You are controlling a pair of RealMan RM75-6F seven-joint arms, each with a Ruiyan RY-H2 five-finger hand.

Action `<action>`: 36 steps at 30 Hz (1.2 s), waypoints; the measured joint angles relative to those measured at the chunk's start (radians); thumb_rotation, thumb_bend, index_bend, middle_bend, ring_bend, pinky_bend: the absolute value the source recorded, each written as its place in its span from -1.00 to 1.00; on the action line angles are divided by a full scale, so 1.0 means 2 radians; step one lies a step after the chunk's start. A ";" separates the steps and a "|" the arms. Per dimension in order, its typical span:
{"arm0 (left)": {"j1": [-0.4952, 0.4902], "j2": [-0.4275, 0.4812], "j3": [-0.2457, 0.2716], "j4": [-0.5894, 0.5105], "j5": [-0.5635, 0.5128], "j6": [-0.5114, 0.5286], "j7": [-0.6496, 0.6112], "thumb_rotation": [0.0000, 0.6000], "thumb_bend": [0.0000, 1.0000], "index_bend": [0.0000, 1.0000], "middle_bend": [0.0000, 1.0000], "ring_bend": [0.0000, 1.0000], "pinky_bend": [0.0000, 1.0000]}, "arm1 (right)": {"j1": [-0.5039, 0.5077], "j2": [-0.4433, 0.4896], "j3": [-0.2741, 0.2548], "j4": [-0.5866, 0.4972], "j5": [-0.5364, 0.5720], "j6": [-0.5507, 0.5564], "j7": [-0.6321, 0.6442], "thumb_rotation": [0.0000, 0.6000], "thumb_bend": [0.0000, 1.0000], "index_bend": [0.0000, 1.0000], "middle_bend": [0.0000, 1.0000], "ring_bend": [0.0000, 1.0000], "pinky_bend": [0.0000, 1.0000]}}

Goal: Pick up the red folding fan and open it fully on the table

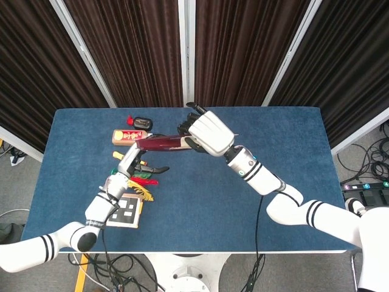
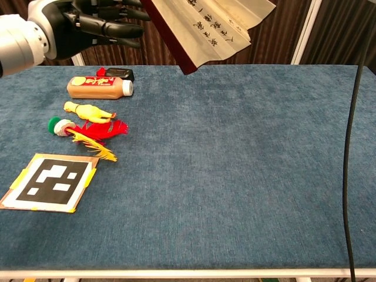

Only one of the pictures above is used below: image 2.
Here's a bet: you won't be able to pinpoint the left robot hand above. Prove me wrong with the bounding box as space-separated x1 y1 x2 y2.
28 0 152 62

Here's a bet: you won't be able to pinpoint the paper folding fan red ribs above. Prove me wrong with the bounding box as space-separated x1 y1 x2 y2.
140 0 277 76

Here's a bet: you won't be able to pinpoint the orange bottle red label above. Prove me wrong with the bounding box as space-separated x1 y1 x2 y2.
66 75 135 100

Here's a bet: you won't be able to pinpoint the yellow rubber chicken toy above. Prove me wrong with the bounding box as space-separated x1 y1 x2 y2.
63 101 118 124

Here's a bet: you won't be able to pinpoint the red yellow feather shuttlecock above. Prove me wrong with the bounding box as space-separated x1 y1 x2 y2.
47 116 130 163

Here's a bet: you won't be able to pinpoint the black white marker card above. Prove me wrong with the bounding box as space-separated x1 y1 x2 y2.
0 152 100 214

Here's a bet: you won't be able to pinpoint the blue table cloth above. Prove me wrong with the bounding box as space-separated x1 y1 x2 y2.
0 64 376 271

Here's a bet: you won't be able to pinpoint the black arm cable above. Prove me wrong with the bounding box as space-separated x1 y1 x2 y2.
343 65 365 282

